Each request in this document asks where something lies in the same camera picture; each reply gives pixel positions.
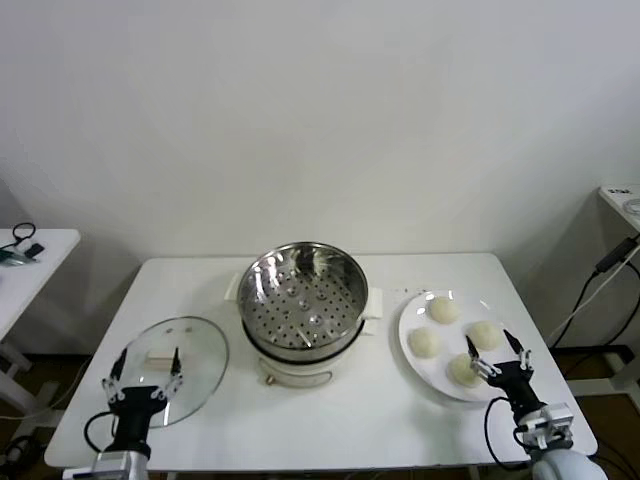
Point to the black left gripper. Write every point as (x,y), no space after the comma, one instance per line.
(134,402)

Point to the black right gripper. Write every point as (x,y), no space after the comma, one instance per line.
(512,382)

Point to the white steamed baozi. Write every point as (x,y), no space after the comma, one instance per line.
(486,334)
(424,343)
(444,310)
(460,372)

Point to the round glass pot lid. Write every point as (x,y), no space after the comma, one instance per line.
(200,350)

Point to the stainless steel steamer basket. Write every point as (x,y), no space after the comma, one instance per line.
(280,310)

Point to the white round plate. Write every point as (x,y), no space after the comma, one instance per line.
(452,342)

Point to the black power adapter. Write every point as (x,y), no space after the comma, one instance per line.
(612,257)

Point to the white side table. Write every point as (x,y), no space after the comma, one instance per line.
(50,245)

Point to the small black device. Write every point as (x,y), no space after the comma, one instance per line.
(34,248)

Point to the white shelf stand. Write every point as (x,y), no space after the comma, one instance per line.
(614,202)

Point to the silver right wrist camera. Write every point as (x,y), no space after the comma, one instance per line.
(547,422)

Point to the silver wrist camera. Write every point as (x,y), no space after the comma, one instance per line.
(547,422)
(112,462)

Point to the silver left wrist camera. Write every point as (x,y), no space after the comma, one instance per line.
(112,462)

